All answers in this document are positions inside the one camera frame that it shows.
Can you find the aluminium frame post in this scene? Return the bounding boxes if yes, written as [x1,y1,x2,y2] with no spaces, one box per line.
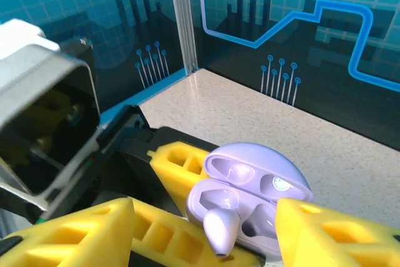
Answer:
[167,0,199,76]

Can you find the purple wireless earbud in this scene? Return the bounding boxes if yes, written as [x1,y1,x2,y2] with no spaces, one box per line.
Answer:
[202,209,241,258]

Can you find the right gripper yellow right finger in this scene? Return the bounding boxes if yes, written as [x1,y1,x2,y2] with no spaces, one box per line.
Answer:
[276,197,400,267]

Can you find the purple earbud charging case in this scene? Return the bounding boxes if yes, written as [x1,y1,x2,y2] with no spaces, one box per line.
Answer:
[186,142,314,257]

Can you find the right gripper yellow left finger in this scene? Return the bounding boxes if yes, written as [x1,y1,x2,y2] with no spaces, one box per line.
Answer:
[0,197,135,267]

